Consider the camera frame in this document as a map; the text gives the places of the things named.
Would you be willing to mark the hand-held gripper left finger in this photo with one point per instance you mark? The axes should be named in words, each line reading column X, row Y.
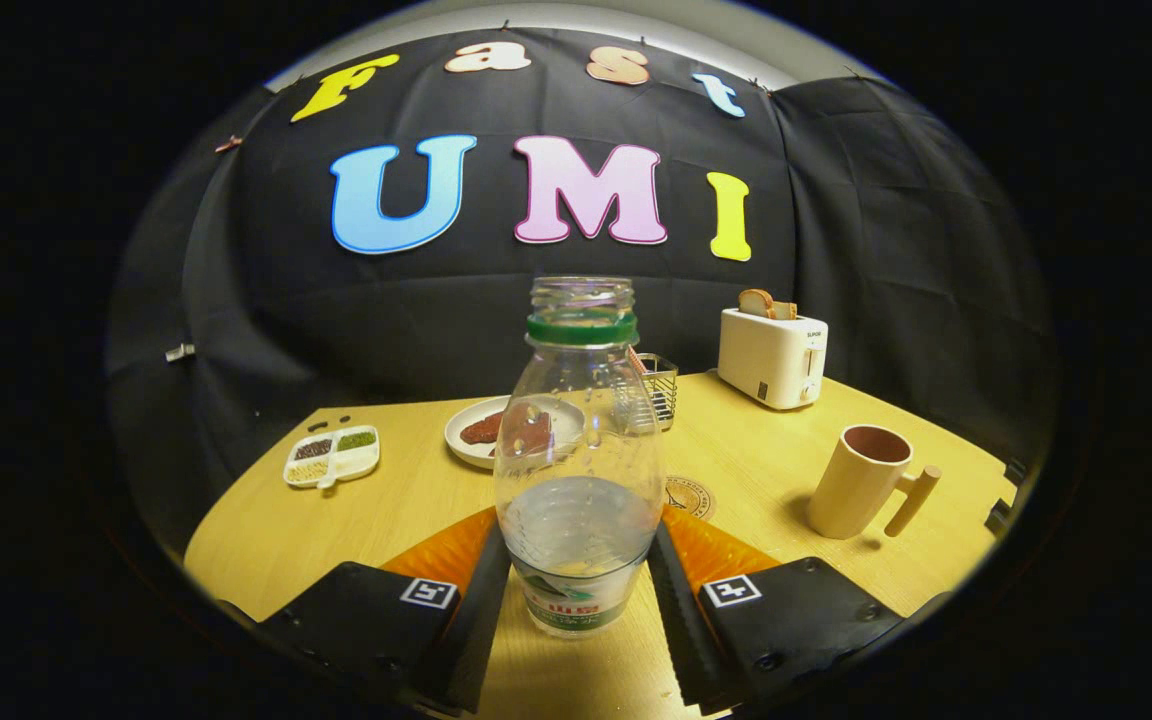
column 481, row 620

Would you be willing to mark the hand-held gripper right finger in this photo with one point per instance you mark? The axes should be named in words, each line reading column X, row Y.
column 681, row 630

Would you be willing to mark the round wooden coaster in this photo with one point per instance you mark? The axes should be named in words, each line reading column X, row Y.
column 693, row 497

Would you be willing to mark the clear plastic juice bottle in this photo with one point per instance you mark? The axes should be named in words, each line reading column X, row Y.
column 581, row 520

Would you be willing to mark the wooden table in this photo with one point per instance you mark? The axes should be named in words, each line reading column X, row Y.
column 386, row 530

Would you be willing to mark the white round plate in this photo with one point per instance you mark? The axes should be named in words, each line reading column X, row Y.
column 456, row 447

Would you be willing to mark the brown meat patty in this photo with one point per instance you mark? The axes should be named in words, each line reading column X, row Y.
column 481, row 430
column 531, row 432

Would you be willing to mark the white divided condiment dish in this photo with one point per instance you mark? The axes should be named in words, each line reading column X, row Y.
column 331, row 457

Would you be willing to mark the pink striped straw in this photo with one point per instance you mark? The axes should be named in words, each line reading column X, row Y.
column 636, row 359

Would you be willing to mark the white toaster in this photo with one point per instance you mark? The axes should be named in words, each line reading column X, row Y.
column 766, row 360

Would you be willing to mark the rounded bread slice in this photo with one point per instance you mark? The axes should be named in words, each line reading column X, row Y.
column 756, row 303

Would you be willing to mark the square bread slice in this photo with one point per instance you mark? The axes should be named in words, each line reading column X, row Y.
column 785, row 311

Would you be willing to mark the white cloth clip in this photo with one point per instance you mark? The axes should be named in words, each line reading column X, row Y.
column 180, row 352

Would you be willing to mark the brown cloth clip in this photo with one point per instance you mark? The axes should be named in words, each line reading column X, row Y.
column 229, row 144

